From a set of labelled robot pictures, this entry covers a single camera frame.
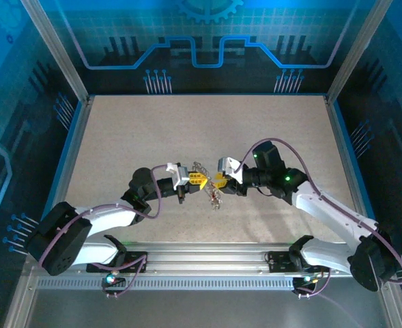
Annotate silver keyring with chain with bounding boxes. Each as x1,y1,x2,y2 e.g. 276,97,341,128
191,161,225,212

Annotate left small LED board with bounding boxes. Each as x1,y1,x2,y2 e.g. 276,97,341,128
102,273,126,288

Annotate small led board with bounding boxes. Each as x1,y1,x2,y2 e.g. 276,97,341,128
102,273,126,288
292,275,319,291

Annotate grey metal plate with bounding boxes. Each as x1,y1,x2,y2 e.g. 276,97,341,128
26,289,394,328

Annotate right small LED board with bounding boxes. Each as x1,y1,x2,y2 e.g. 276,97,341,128
292,275,319,291

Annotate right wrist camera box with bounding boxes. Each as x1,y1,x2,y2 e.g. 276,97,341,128
216,156,244,182

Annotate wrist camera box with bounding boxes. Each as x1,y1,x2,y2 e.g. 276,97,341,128
216,156,244,182
165,162,190,191

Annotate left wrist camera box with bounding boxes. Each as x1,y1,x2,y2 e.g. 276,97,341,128
165,162,190,191

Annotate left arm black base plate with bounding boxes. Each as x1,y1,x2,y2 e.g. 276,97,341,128
86,251,149,274

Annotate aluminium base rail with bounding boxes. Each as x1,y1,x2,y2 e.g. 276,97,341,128
25,241,375,279

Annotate aluminium table side rail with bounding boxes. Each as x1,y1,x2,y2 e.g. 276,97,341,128
324,95,371,226
52,95,94,219

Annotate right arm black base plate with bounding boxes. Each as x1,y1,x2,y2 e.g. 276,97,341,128
267,251,306,274

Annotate slotted grey cable duct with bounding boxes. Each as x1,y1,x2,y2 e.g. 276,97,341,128
36,277,296,292

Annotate aluminium frame post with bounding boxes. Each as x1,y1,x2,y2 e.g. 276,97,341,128
326,0,394,103
19,0,91,103

